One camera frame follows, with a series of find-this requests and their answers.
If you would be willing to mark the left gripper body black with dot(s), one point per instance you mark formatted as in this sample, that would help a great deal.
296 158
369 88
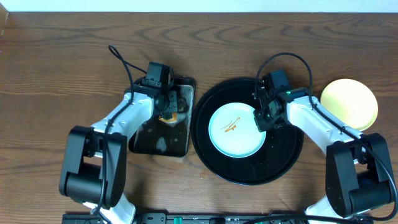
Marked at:
167 104

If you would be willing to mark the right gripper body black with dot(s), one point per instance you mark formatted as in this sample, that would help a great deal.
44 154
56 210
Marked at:
267 120

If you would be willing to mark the orange green scrub sponge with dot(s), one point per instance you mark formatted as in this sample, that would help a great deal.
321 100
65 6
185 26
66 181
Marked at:
168 118

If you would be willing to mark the light blue plate front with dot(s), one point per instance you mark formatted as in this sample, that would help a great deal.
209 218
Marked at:
233 131

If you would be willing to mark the yellow plate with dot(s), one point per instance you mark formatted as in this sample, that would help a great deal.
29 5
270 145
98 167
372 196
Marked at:
352 102

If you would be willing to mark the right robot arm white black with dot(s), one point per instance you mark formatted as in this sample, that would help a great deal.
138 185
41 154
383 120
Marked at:
359 174

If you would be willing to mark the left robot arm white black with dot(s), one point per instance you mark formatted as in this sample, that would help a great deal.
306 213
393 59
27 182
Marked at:
94 165

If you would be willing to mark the round black serving tray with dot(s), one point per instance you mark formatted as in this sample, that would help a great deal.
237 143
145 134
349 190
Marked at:
274 158

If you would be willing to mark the black rectangular soapy water tray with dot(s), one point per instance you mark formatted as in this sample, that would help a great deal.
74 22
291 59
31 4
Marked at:
168 137

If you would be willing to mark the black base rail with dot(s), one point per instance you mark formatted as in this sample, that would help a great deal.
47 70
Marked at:
162 218

